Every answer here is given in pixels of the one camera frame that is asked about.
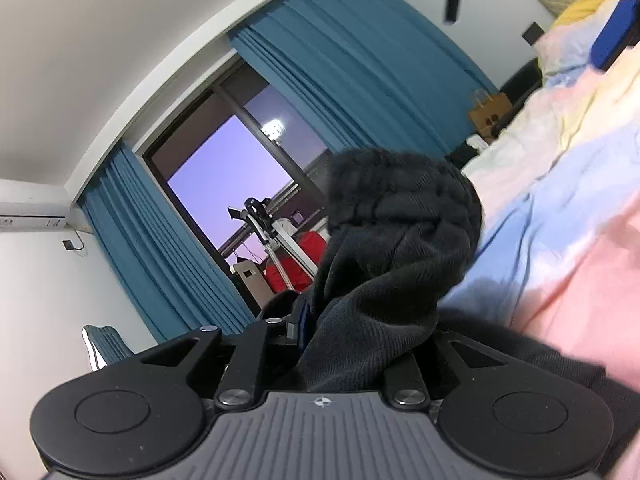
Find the dark window frame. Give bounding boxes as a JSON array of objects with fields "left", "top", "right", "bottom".
[{"left": 143, "top": 58, "right": 331, "bottom": 311}]

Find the teal curtain left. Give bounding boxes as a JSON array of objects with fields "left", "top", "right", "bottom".
[{"left": 78, "top": 142, "right": 255, "bottom": 342}]

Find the black wall socket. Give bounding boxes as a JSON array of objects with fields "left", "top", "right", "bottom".
[{"left": 522, "top": 22, "right": 544, "bottom": 46}]

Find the teal curtain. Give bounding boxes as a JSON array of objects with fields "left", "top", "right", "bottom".
[
  {"left": 78, "top": 142, "right": 255, "bottom": 342},
  {"left": 228, "top": 0, "right": 496, "bottom": 158}
]

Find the white air conditioner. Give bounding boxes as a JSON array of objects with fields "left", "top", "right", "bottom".
[{"left": 0, "top": 179, "right": 72, "bottom": 231}]

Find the teal curtain right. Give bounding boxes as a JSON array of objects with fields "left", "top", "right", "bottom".
[{"left": 228, "top": 0, "right": 496, "bottom": 158}]

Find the black chair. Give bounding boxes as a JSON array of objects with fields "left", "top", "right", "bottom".
[{"left": 491, "top": 58, "right": 542, "bottom": 138}]

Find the white tripod stand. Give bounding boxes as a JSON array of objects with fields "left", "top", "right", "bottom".
[{"left": 228, "top": 197, "right": 317, "bottom": 290}]

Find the dark grey hooded sweatshirt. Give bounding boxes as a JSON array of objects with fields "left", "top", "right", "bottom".
[{"left": 267, "top": 148, "right": 639, "bottom": 479}]

